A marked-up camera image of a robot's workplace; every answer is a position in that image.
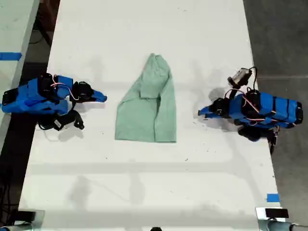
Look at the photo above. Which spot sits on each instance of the short blue tape strip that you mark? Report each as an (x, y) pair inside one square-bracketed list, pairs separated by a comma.
[(273, 197)]

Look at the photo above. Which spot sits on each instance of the black table clamp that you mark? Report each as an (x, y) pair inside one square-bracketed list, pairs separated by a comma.
[(274, 139)]

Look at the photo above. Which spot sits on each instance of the long blue tape strip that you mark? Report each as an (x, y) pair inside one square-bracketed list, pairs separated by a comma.
[(9, 56)]

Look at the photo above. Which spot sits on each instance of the grey metal bracket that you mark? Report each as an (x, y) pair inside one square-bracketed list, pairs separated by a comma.
[(40, 216)]

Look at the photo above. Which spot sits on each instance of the white side table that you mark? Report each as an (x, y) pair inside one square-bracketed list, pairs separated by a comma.
[(14, 29)]

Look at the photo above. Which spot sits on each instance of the small black box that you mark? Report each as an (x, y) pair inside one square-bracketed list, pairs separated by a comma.
[(276, 213), (24, 215)]

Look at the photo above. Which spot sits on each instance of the grey metal pipe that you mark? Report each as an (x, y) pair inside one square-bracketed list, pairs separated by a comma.
[(14, 227), (284, 226)]

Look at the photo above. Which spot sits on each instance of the white metal bracket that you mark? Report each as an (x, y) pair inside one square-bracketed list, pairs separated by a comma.
[(260, 213)]

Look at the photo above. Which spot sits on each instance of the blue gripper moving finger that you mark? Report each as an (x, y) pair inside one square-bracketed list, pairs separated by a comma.
[(97, 99), (208, 115)]

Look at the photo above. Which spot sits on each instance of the gripper camera stalk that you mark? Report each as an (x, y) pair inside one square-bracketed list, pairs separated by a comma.
[(229, 92), (77, 119)]

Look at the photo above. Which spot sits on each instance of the pale green T-shirt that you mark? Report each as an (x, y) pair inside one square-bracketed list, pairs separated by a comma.
[(149, 113)]

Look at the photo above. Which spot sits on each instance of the round black knob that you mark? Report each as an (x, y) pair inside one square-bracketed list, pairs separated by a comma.
[(156, 229)]

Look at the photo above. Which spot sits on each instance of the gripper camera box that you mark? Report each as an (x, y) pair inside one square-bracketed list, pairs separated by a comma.
[(239, 76), (60, 124)]

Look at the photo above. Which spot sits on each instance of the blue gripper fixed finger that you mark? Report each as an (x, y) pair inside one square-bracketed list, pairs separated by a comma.
[(205, 110), (99, 94)]

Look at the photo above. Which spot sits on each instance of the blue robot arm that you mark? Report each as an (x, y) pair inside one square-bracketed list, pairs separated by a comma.
[(272, 108), (31, 97)]

